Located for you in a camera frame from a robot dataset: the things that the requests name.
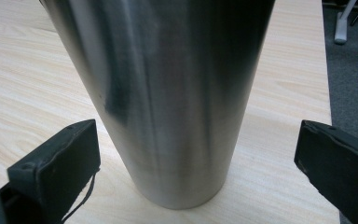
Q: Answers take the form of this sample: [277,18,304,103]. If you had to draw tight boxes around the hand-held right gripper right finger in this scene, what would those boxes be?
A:
[294,119,358,224]

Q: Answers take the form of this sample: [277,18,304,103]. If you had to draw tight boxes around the white metal stand leg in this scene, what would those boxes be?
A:
[334,0,358,45]

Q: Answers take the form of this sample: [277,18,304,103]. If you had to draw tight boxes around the stainless steel cup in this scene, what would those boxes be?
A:
[39,0,276,210]

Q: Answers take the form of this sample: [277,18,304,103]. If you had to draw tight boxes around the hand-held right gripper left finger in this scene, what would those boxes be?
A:
[0,119,102,224]

